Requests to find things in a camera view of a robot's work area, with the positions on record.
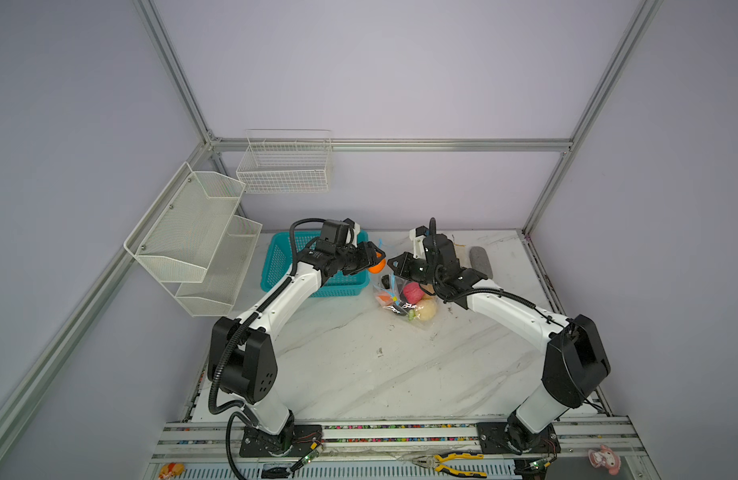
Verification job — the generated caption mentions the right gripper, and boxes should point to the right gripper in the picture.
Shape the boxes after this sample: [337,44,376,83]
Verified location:
[384,253,441,287]

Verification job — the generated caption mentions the pink toy fruit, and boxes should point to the pink toy fruit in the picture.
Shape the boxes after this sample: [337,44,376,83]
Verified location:
[401,282,426,305]

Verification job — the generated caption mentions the clear zip bag blue zipper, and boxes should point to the clear zip bag blue zipper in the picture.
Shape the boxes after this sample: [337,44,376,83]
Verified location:
[369,256,440,329]

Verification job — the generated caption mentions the cream toy pear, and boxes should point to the cream toy pear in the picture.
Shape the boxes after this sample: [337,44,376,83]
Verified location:
[414,298,438,322]

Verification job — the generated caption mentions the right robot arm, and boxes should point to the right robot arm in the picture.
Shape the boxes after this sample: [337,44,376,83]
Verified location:
[369,229,554,420]

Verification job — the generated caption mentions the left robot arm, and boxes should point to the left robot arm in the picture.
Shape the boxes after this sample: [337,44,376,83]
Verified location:
[206,218,385,436]

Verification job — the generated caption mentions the grey oval stone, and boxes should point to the grey oval stone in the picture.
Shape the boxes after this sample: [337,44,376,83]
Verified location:
[469,246,494,279]

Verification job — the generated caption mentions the teal plastic basket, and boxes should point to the teal plastic basket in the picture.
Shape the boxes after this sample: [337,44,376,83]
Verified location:
[261,232,371,298]

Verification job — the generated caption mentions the white mesh shelf lower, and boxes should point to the white mesh shelf lower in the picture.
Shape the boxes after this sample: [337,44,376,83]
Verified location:
[175,215,262,317]

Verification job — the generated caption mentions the white mesh shelf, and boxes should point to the white mesh shelf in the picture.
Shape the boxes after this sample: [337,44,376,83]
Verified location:
[175,215,262,317]
[123,163,245,283]

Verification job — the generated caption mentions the white mesh shelf upper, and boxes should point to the white mesh shelf upper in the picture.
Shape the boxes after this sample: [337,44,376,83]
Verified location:
[123,163,245,283]

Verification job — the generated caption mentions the pink toy figure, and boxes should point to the pink toy figure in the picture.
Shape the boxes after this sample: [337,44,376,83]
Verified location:
[588,445,622,476]

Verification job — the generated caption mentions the yellow toy figure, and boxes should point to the yellow toy figure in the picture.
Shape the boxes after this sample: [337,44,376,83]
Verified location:
[157,463,185,480]

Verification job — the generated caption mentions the white wire basket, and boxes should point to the white wire basket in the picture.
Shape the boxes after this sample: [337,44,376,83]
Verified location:
[236,129,333,194]

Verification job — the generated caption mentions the yellow handled pliers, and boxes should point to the yellow handled pliers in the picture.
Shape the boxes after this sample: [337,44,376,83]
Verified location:
[404,451,489,480]

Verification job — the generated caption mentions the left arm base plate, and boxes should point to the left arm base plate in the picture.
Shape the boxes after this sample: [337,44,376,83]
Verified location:
[238,424,323,458]

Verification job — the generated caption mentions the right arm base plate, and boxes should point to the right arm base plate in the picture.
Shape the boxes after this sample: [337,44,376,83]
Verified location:
[476,421,561,455]

